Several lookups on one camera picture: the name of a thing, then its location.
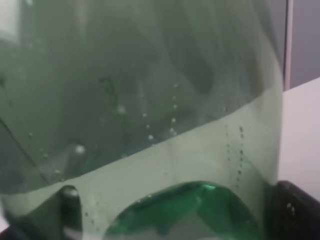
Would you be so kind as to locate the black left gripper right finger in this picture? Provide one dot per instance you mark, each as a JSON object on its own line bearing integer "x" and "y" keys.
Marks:
{"x": 289, "y": 213}

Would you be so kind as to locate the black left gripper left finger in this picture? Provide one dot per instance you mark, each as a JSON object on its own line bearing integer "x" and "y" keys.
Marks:
{"x": 58, "y": 218}

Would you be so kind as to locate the green transparent plastic bottle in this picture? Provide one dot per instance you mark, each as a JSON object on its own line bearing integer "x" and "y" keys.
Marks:
{"x": 165, "y": 115}

